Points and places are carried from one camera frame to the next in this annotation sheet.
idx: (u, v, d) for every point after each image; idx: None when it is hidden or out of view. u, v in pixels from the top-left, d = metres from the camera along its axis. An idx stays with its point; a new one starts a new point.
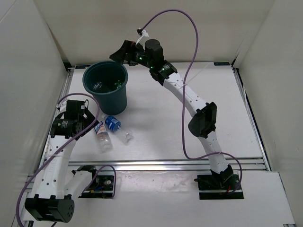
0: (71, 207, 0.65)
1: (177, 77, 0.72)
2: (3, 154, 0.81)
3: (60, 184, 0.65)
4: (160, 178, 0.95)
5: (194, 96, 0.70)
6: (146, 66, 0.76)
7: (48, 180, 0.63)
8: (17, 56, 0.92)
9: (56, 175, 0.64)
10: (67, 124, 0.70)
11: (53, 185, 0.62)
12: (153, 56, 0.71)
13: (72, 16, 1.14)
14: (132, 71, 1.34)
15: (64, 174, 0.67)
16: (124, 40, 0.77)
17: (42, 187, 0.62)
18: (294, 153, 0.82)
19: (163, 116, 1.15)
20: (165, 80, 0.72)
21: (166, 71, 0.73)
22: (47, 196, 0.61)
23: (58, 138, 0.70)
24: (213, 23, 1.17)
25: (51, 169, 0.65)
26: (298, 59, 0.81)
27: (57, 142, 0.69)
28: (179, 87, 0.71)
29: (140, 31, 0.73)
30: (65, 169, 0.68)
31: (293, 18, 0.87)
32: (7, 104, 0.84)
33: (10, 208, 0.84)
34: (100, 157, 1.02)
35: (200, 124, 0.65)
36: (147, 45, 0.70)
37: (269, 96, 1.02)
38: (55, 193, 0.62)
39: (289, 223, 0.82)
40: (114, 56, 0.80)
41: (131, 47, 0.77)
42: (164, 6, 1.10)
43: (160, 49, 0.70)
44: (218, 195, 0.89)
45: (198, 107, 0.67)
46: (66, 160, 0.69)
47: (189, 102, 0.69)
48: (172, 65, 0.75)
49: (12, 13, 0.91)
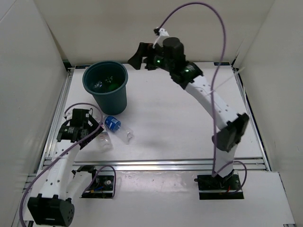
0: (71, 212, 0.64)
1: (203, 81, 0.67)
2: (3, 154, 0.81)
3: (64, 185, 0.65)
4: (160, 178, 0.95)
5: (223, 105, 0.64)
6: (165, 68, 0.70)
7: (52, 180, 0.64)
8: (17, 56, 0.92)
9: (59, 175, 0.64)
10: (74, 130, 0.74)
11: (57, 185, 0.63)
12: (173, 55, 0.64)
13: (72, 16, 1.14)
14: (132, 71, 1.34)
15: (67, 176, 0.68)
16: (139, 43, 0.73)
17: (46, 187, 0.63)
18: (294, 153, 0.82)
19: (163, 116, 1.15)
20: (190, 84, 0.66)
21: (189, 73, 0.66)
22: (50, 195, 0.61)
23: (64, 143, 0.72)
24: (213, 23, 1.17)
25: (56, 170, 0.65)
26: (298, 59, 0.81)
27: (62, 145, 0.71)
28: (206, 93, 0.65)
29: (157, 30, 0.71)
30: (69, 171, 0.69)
31: (293, 18, 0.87)
32: (7, 104, 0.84)
33: (10, 208, 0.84)
34: (100, 157, 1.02)
35: (229, 138, 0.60)
36: (166, 43, 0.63)
37: (269, 96, 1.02)
38: (58, 193, 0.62)
39: (289, 223, 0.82)
40: (132, 60, 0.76)
41: (148, 49, 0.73)
42: (164, 6, 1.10)
43: (180, 46, 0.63)
44: (218, 195, 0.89)
45: (228, 118, 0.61)
46: (71, 162, 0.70)
47: (218, 112, 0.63)
48: (196, 66, 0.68)
49: (12, 13, 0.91)
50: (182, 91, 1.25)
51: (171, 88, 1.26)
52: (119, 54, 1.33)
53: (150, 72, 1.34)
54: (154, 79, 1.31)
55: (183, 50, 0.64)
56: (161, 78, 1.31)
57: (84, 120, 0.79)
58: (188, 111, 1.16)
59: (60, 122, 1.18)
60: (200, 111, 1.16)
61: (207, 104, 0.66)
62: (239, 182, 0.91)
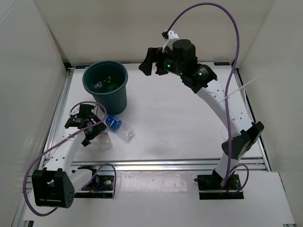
0: (71, 195, 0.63)
1: (217, 86, 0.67)
2: (3, 154, 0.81)
3: (67, 164, 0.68)
4: (160, 177, 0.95)
5: (237, 113, 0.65)
6: (176, 73, 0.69)
7: (57, 157, 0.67)
8: (17, 56, 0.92)
9: (65, 152, 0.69)
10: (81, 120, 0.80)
11: (62, 161, 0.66)
12: (183, 58, 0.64)
13: (72, 16, 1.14)
14: (131, 71, 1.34)
15: (71, 158, 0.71)
16: (148, 48, 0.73)
17: (51, 162, 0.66)
18: (294, 153, 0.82)
19: (163, 116, 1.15)
20: (203, 89, 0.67)
21: (203, 76, 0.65)
22: (55, 168, 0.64)
23: (71, 129, 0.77)
24: (213, 23, 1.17)
25: (62, 149, 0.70)
26: (298, 59, 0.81)
27: (70, 130, 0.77)
28: (220, 99, 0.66)
29: (166, 34, 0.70)
30: (73, 154, 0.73)
31: (293, 18, 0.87)
32: (7, 104, 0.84)
33: (10, 208, 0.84)
34: (100, 156, 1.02)
35: (242, 148, 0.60)
36: (177, 45, 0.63)
37: (269, 96, 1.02)
38: (62, 167, 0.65)
39: (289, 223, 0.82)
40: (143, 67, 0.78)
41: (158, 54, 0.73)
42: (164, 6, 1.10)
43: (192, 48, 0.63)
44: (218, 195, 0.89)
45: (242, 127, 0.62)
46: (75, 146, 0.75)
47: (232, 120, 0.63)
48: (209, 69, 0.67)
49: (12, 14, 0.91)
50: (182, 91, 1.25)
51: (171, 88, 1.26)
52: (119, 54, 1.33)
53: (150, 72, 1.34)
54: (155, 79, 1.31)
55: (194, 52, 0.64)
56: (161, 78, 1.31)
57: (90, 114, 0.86)
58: (188, 111, 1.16)
59: (60, 122, 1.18)
60: (200, 111, 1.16)
61: (220, 109, 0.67)
62: (239, 182, 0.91)
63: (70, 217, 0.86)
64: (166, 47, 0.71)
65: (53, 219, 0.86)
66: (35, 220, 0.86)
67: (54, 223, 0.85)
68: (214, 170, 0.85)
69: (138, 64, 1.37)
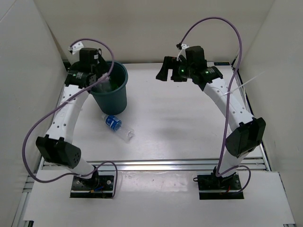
0: (77, 156, 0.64)
1: (221, 82, 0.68)
2: (3, 154, 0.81)
3: (70, 130, 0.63)
4: (160, 177, 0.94)
5: (239, 107, 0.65)
6: (188, 75, 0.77)
7: (58, 123, 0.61)
8: (17, 56, 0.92)
9: (66, 118, 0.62)
10: (82, 75, 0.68)
11: (63, 128, 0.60)
12: (193, 58, 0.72)
13: (72, 16, 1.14)
14: (132, 71, 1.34)
15: (73, 122, 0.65)
16: (164, 57, 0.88)
17: (52, 127, 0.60)
18: (294, 153, 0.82)
19: (163, 115, 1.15)
20: (208, 84, 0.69)
21: (209, 74, 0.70)
22: (57, 136, 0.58)
23: (72, 88, 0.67)
24: (213, 24, 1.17)
25: (62, 114, 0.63)
26: (298, 60, 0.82)
27: (70, 90, 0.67)
28: (222, 94, 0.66)
29: (180, 45, 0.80)
30: (75, 119, 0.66)
31: (293, 18, 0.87)
32: (7, 104, 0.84)
33: (9, 208, 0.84)
34: (100, 156, 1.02)
35: (241, 142, 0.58)
36: (188, 48, 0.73)
37: (270, 95, 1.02)
38: (64, 135, 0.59)
39: (289, 223, 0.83)
40: (159, 74, 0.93)
41: (173, 61, 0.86)
42: (164, 6, 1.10)
43: (200, 50, 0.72)
44: (218, 195, 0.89)
45: (242, 120, 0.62)
46: (77, 110, 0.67)
47: (232, 113, 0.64)
48: (216, 69, 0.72)
49: (12, 14, 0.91)
50: (182, 91, 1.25)
51: (171, 88, 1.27)
52: (120, 54, 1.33)
53: (150, 72, 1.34)
54: (154, 79, 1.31)
55: (203, 55, 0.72)
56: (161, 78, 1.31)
57: (91, 64, 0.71)
58: (189, 111, 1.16)
59: None
60: (200, 110, 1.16)
61: (222, 105, 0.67)
62: (239, 182, 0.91)
63: (70, 217, 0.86)
64: (180, 56, 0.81)
65: (53, 219, 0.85)
66: (35, 220, 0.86)
67: (53, 223, 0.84)
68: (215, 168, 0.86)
69: (138, 64, 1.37)
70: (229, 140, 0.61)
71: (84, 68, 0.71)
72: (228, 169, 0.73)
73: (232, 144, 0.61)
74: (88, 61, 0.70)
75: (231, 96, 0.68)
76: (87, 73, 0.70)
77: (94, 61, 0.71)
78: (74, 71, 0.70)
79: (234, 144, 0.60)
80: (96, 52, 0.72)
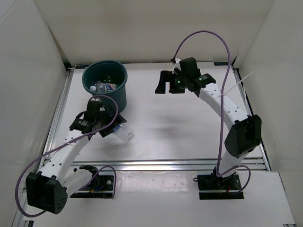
0: (62, 201, 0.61)
1: (214, 87, 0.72)
2: (3, 154, 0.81)
3: (64, 170, 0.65)
4: (160, 178, 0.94)
5: (233, 107, 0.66)
6: (185, 86, 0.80)
7: (55, 161, 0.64)
8: (16, 55, 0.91)
9: (63, 158, 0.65)
10: (86, 123, 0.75)
11: (58, 167, 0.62)
12: (187, 69, 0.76)
13: (72, 16, 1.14)
14: (131, 72, 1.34)
15: (67, 165, 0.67)
16: (161, 71, 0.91)
17: (47, 166, 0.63)
18: (294, 152, 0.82)
19: (163, 116, 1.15)
20: (202, 89, 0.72)
21: (203, 81, 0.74)
22: (49, 175, 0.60)
23: (75, 132, 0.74)
24: (213, 24, 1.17)
25: (60, 154, 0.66)
26: (298, 60, 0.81)
27: (73, 134, 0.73)
28: (216, 97, 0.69)
29: (173, 58, 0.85)
30: (72, 160, 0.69)
31: (294, 18, 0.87)
32: (7, 104, 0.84)
33: (10, 208, 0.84)
34: (100, 156, 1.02)
35: (240, 140, 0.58)
36: (181, 61, 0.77)
37: (270, 95, 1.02)
38: (57, 174, 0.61)
39: (289, 223, 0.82)
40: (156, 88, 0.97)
41: (169, 75, 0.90)
42: (164, 5, 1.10)
43: (193, 61, 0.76)
44: (218, 195, 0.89)
45: (237, 118, 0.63)
46: (75, 152, 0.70)
47: (227, 112, 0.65)
48: (209, 76, 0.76)
49: (12, 14, 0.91)
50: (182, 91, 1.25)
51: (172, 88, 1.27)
52: (119, 54, 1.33)
53: (150, 72, 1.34)
54: (154, 79, 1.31)
55: (196, 64, 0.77)
56: None
57: (96, 114, 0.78)
58: (189, 111, 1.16)
59: (60, 122, 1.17)
60: (200, 111, 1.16)
61: (217, 107, 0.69)
62: (239, 182, 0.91)
63: (70, 217, 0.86)
64: (175, 68, 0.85)
65: (53, 218, 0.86)
66: (35, 220, 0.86)
67: (53, 223, 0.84)
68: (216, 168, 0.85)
69: (138, 64, 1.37)
70: (228, 141, 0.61)
71: (89, 118, 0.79)
72: (228, 169, 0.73)
73: (231, 144, 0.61)
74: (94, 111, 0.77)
75: (226, 98, 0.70)
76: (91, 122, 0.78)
77: (99, 113, 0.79)
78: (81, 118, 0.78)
79: (233, 144, 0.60)
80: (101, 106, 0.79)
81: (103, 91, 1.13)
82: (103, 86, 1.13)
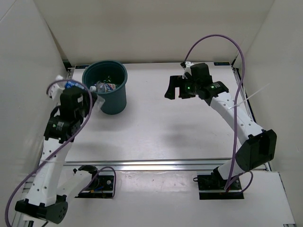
0: (62, 209, 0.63)
1: (227, 96, 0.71)
2: (3, 154, 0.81)
3: (52, 189, 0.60)
4: (160, 177, 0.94)
5: (246, 119, 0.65)
6: (194, 91, 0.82)
7: (38, 186, 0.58)
8: (17, 56, 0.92)
9: (46, 181, 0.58)
10: (63, 125, 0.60)
11: (43, 192, 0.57)
12: (198, 74, 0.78)
13: (72, 16, 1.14)
14: (131, 72, 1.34)
15: (57, 179, 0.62)
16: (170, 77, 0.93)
17: (33, 193, 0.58)
18: (295, 152, 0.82)
19: (163, 116, 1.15)
20: (214, 98, 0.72)
21: (215, 89, 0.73)
22: (37, 202, 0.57)
23: (52, 142, 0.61)
24: (213, 24, 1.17)
25: (43, 175, 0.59)
26: (299, 60, 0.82)
27: (50, 145, 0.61)
28: (228, 107, 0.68)
29: (184, 63, 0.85)
30: (59, 172, 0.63)
31: (294, 18, 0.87)
32: (8, 104, 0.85)
33: (10, 209, 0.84)
34: (100, 156, 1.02)
35: (252, 156, 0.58)
36: (193, 65, 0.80)
37: (270, 94, 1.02)
38: (44, 200, 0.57)
39: (289, 223, 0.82)
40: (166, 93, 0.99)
41: (179, 81, 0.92)
42: (164, 6, 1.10)
43: (205, 66, 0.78)
44: (218, 195, 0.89)
45: (251, 132, 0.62)
46: (60, 163, 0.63)
47: (240, 125, 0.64)
48: (222, 85, 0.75)
49: (12, 14, 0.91)
50: None
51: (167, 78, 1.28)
52: (120, 54, 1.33)
53: (150, 72, 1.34)
54: (155, 79, 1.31)
55: (208, 70, 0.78)
56: (161, 79, 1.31)
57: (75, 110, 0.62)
58: (189, 111, 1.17)
59: None
60: (200, 111, 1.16)
61: (228, 117, 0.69)
62: (239, 182, 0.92)
63: (70, 217, 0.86)
64: (186, 72, 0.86)
65: None
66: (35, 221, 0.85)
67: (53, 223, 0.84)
68: (216, 168, 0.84)
69: (138, 64, 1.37)
70: (239, 155, 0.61)
71: (65, 115, 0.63)
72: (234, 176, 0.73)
73: (242, 161, 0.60)
74: (71, 107, 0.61)
75: (239, 109, 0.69)
76: (69, 120, 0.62)
77: (77, 105, 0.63)
78: (54, 118, 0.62)
79: (244, 159, 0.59)
80: (78, 96, 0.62)
81: (103, 91, 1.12)
82: (103, 86, 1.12)
